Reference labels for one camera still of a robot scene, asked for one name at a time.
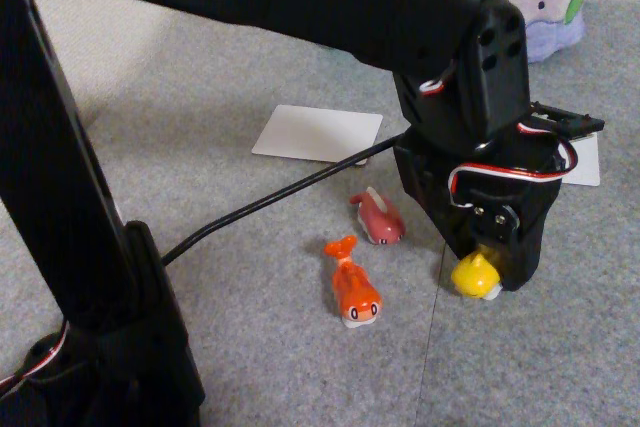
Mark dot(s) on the yellow egg sushi toy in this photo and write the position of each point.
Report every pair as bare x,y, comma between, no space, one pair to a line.
472,274

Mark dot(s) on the pink sushi fish toy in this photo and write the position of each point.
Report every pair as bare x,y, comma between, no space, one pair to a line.
382,222

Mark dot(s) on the orange shrimp sushi toy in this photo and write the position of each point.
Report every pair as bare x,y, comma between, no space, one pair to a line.
352,287

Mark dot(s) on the white blank card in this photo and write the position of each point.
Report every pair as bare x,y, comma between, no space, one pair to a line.
310,132
585,167

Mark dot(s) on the grey carpet tile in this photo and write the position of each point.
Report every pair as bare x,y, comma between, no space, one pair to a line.
550,347
280,347

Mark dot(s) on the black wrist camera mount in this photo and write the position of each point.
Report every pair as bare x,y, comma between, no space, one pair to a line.
575,122

